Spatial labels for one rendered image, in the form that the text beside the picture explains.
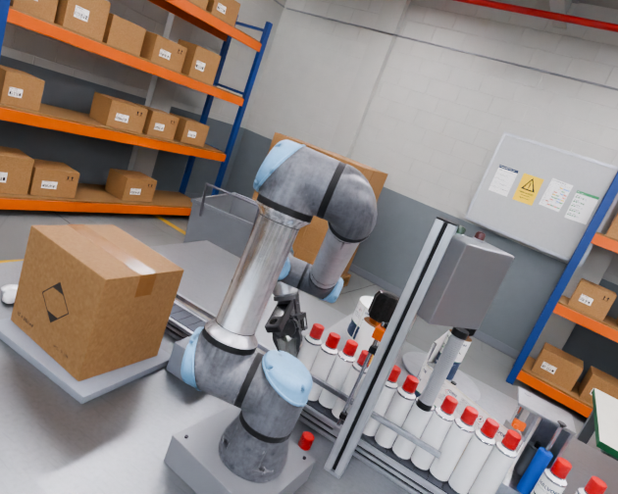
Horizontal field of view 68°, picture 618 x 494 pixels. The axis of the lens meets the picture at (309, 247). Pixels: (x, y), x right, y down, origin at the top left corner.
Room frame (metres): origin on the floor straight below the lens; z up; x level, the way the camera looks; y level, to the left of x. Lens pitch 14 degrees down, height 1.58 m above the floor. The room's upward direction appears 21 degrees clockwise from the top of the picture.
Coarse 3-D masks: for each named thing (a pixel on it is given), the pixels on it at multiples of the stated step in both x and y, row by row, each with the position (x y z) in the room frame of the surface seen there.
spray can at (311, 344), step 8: (312, 328) 1.18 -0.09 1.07; (320, 328) 1.17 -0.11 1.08; (312, 336) 1.17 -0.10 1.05; (320, 336) 1.18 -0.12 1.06; (304, 344) 1.17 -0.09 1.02; (312, 344) 1.16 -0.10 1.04; (320, 344) 1.17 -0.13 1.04; (304, 352) 1.17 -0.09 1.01; (312, 352) 1.16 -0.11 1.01; (304, 360) 1.16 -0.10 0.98; (312, 360) 1.17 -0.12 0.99
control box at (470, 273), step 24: (456, 240) 0.95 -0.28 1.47; (456, 264) 0.93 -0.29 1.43; (480, 264) 0.96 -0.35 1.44; (504, 264) 1.01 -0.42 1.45; (432, 288) 0.95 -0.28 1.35; (456, 288) 0.94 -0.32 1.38; (480, 288) 0.98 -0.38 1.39; (432, 312) 0.93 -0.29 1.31; (456, 312) 0.96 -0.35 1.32; (480, 312) 1.01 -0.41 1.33
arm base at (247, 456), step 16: (240, 416) 0.83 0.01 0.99; (224, 432) 0.84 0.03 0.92; (240, 432) 0.81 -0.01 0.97; (256, 432) 0.79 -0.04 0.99; (224, 448) 0.81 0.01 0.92; (240, 448) 0.79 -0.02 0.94; (256, 448) 0.79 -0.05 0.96; (272, 448) 0.80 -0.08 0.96; (224, 464) 0.79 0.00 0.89; (240, 464) 0.78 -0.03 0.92; (256, 464) 0.78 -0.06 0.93; (272, 464) 0.80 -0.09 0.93; (256, 480) 0.78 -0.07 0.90
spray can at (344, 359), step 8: (352, 344) 1.15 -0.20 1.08; (344, 352) 1.15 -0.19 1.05; (352, 352) 1.15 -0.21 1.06; (336, 360) 1.15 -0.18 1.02; (344, 360) 1.14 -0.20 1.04; (352, 360) 1.15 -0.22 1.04; (336, 368) 1.15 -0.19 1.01; (344, 368) 1.14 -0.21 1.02; (328, 376) 1.16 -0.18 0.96; (336, 376) 1.14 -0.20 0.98; (344, 376) 1.14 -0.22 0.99; (336, 384) 1.14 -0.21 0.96; (328, 392) 1.14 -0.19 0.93; (320, 400) 1.15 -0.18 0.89; (328, 400) 1.14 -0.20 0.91; (328, 408) 1.14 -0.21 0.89
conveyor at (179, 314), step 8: (176, 304) 1.41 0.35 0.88; (176, 312) 1.36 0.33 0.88; (184, 312) 1.38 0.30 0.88; (176, 320) 1.31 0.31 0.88; (184, 320) 1.33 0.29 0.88; (192, 320) 1.35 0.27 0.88; (200, 320) 1.37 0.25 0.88; (192, 328) 1.30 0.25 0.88; (320, 408) 1.13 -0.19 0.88; (328, 416) 1.11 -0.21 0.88; (376, 432) 1.12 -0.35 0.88; (368, 440) 1.07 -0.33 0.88; (376, 448) 1.06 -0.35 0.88; (392, 456) 1.05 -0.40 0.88; (408, 464) 1.04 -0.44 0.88; (416, 472) 1.02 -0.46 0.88; (424, 472) 1.03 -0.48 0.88; (432, 480) 1.01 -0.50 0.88; (440, 488) 0.99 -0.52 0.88; (448, 488) 1.00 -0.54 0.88
